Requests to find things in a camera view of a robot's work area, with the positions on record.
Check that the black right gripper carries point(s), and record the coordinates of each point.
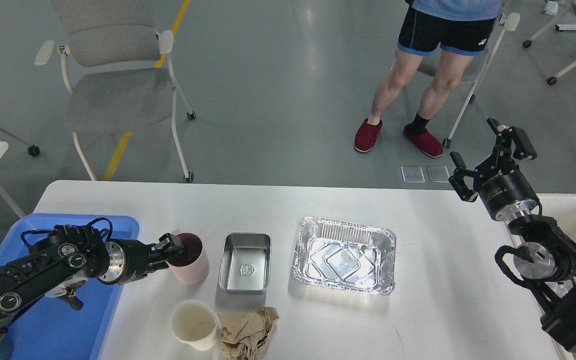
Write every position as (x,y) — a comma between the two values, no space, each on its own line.
(502,188)

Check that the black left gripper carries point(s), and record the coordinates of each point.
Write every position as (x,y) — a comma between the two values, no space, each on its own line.
(131,260)

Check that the pink ribbed mug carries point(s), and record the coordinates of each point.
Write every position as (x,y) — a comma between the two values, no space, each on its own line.
(199,265)

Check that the white paper cup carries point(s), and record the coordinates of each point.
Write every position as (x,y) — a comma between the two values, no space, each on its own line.
(196,324)

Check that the stainless steel rectangular tray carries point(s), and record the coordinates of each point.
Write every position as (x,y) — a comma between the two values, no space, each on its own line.
(245,264)

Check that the aluminium foil tray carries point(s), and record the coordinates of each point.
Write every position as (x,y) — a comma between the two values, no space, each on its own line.
(342,255)

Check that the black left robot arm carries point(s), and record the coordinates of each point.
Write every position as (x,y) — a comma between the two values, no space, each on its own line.
(68,255)

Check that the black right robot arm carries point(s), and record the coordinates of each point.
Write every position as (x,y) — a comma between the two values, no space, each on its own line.
(545,261)

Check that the grey chair right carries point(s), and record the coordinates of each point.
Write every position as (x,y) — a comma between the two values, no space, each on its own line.
(457,40)

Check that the grey chair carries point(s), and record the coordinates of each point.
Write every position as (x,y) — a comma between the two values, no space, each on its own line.
(102,32)
(457,40)

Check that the crumpled brown paper napkin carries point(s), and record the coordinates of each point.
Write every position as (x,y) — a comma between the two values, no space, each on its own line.
(245,335)

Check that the blue plastic bin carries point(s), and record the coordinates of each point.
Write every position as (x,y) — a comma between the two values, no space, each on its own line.
(51,329)

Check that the grey chair left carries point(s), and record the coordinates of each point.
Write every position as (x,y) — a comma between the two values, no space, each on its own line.
(102,32)

